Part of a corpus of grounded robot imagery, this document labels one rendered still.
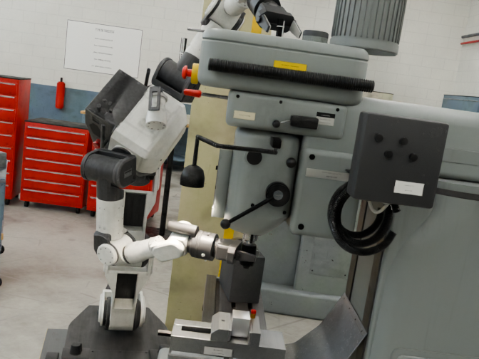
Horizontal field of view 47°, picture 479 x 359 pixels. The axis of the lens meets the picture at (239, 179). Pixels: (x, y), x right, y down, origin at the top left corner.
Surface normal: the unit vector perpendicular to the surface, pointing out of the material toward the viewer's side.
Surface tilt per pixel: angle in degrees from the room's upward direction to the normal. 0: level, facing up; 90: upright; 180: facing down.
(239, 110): 90
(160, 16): 90
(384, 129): 90
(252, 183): 90
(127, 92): 58
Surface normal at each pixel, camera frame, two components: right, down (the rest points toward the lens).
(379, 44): 0.26, 0.20
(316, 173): 0.02, 0.18
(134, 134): 0.25, -0.36
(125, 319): 0.18, 0.42
